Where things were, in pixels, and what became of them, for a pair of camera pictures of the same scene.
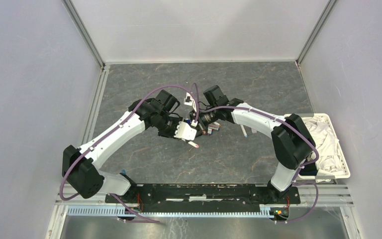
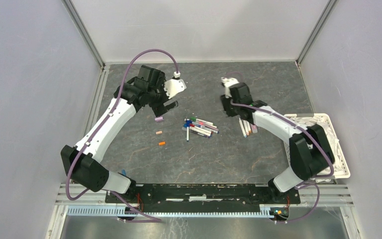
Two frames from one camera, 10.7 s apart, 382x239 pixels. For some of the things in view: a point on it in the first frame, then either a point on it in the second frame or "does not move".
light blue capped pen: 244,132 does not move
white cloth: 331,159 does not move
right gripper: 202,125 -> 225,101
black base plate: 205,197 does not move
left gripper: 171,134 -> 159,109
